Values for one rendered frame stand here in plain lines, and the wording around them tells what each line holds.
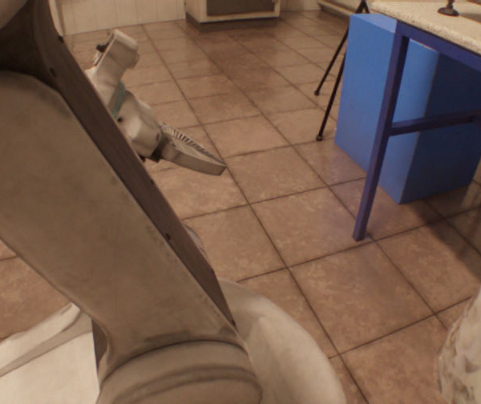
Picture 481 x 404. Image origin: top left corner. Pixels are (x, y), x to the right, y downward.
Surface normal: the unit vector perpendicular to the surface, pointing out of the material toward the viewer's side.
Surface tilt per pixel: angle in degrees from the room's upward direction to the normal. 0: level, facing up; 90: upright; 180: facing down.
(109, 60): 86
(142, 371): 18
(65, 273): 93
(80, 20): 90
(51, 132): 86
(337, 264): 0
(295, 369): 0
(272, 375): 69
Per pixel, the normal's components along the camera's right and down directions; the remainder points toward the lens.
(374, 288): 0.00, -0.78
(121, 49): 0.32, 0.62
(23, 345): -0.43, -0.61
